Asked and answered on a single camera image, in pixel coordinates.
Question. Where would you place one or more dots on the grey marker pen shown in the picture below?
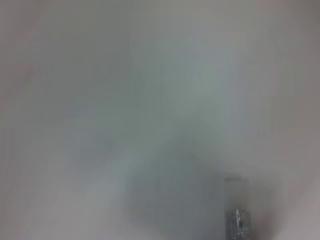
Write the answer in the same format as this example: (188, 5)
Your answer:
(237, 225)

